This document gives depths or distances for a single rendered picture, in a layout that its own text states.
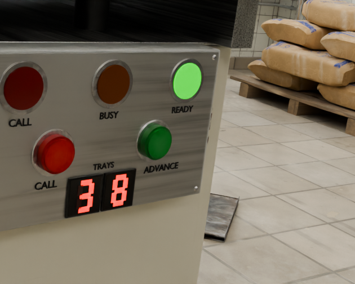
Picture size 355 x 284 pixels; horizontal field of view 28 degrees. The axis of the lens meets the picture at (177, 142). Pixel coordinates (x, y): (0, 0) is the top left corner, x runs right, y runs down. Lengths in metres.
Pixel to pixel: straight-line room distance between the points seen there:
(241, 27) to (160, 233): 0.21
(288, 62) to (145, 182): 3.81
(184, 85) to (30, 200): 0.17
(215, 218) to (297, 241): 0.29
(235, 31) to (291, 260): 1.72
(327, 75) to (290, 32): 0.50
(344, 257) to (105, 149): 1.90
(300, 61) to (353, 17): 0.41
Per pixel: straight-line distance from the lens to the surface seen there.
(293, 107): 4.42
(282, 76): 4.58
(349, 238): 2.60
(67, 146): 0.54
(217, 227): 2.42
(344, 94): 4.25
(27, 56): 0.52
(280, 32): 4.64
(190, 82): 0.62
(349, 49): 4.21
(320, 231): 2.60
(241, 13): 0.65
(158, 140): 0.60
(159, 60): 0.59
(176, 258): 0.73
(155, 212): 0.68
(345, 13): 4.45
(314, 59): 4.29
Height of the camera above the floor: 0.93
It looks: 16 degrees down
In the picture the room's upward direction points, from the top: 7 degrees clockwise
